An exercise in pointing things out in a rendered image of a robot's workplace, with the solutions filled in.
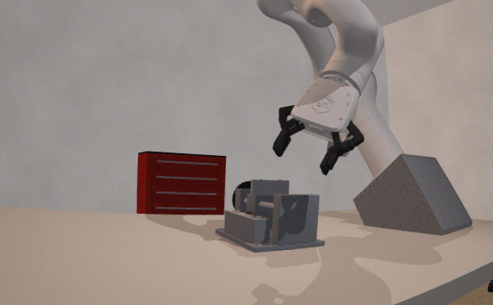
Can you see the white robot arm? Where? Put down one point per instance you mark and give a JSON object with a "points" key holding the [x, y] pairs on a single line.
{"points": [[360, 43]]}

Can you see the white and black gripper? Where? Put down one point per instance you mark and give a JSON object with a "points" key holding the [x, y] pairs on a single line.
{"points": [[331, 104]]}

